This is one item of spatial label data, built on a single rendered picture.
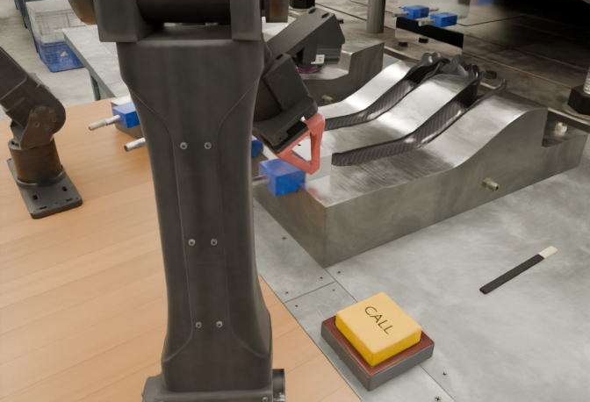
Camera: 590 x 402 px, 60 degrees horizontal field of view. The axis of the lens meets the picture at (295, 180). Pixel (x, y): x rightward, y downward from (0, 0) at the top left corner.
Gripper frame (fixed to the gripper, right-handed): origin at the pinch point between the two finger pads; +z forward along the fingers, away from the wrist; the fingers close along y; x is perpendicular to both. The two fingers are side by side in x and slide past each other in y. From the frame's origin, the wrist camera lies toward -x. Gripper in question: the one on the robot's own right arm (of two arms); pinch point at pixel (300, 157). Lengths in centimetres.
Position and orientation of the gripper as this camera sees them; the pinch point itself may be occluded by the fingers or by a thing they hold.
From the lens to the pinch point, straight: 63.0
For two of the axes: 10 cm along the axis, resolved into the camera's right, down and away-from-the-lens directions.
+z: 3.9, 6.3, 6.7
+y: -5.2, -4.4, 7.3
